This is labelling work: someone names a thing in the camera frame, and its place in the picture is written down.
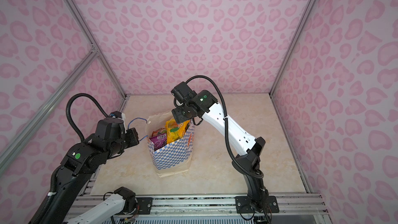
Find aluminium frame strut diagonal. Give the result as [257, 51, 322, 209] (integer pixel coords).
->
[1, 48, 98, 175]

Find yellow candy bag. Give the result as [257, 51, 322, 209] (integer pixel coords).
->
[165, 118, 190, 144]

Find red candy bag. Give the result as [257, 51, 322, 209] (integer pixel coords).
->
[152, 127, 167, 137]

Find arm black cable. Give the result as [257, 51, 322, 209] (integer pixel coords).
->
[185, 75, 264, 179]
[65, 93, 109, 142]

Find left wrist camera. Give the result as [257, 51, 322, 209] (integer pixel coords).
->
[110, 111, 126, 121]

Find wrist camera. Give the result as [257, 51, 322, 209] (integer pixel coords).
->
[110, 111, 126, 121]
[171, 82, 197, 105]

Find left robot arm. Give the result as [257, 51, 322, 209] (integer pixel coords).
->
[30, 115, 140, 224]

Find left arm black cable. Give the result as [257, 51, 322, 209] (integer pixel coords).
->
[65, 93, 109, 142]

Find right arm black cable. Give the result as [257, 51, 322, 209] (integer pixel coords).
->
[185, 75, 264, 179]

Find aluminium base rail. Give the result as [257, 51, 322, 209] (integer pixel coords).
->
[57, 192, 332, 224]

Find purple grape candy bag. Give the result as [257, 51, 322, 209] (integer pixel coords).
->
[150, 133, 167, 151]

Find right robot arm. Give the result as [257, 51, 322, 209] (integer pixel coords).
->
[171, 82, 269, 213]

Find white paper bag blue handles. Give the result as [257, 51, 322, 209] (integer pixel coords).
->
[126, 110, 196, 178]

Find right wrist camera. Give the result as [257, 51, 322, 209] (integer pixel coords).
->
[171, 82, 197, 105]

